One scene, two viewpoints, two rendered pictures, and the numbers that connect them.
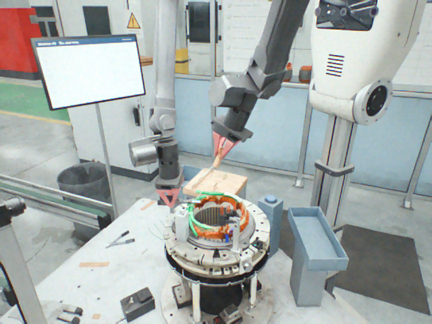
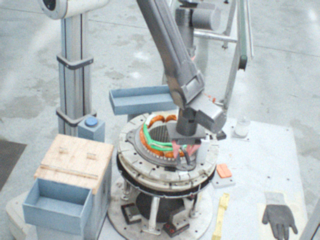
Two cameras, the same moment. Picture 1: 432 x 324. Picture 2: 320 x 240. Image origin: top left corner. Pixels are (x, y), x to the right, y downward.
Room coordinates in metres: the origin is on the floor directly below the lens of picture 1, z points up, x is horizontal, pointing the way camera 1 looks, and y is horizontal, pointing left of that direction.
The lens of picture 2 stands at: (1.13, 0.97, 1.98)
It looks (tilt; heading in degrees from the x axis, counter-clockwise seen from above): 38 degrees down; 251
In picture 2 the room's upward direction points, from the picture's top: 7 degrees clockwise
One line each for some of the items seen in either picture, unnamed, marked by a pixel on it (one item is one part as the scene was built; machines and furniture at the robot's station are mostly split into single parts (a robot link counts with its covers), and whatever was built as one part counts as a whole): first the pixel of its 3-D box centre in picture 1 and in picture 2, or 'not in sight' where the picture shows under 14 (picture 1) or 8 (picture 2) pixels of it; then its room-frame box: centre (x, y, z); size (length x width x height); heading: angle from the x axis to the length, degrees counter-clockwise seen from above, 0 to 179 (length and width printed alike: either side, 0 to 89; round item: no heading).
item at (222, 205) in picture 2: not in sight; (221, 214); (0.54, 0.10, 0.80); 0.22 x 0.04 x 0.03; 61
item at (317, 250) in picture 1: (309, 263); (141, 124); (0.75, -0.30, 0.92); 0.25 x 0.11 x 0.28; 1
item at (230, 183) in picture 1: (216, 185); (75, 162); (1.04, 0.01, 1.05); 0.20 x 0.19 x 0.02; 65
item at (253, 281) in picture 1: (252, 283); not in sight; (0.69, -0.11, 0.91); 0.02 x 0.02 x 0.21
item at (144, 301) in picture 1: (138, 303); not in sight; (0.70, 0.27, 0.81); 0.10 x 0.06 x 0.06; 124
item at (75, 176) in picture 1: (88, 192); not in sight; (2.05, 1.03, 0.39); 0.39 x 0.39 x 0.35
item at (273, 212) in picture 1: (268, 226); (91, 149); (0.97, -0.20, 0.91); 0.07 x 0.07 x 0.25; 47
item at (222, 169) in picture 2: not in sight; (223, 170); (0.45, -0.11, 0.80); 0.07 x 0.05 x 0.01; 92
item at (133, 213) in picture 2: not in sight; (132, 212); (0.86, 0.05, 0.83); 0.05 x 0.04 x 0.02; 97
